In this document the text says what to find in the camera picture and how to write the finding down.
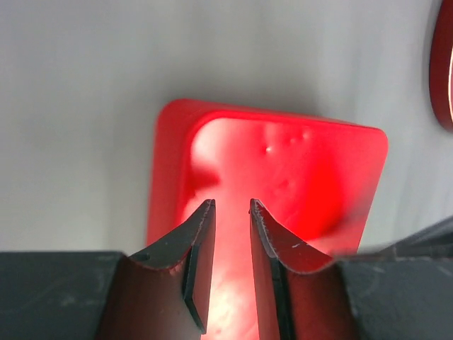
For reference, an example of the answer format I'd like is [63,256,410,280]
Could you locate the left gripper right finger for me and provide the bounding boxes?
[249,199,452,339]

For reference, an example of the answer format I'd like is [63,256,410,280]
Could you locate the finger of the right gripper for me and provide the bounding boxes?
[336,216,452,259]

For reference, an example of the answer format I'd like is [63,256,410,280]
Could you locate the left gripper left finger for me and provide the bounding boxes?
[1,200,216,339]

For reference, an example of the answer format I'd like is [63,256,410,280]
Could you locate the red square box lid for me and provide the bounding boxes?
[147,99,389,339]

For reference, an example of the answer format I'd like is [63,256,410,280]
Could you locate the round red plate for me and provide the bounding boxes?
[429,0,452,133]

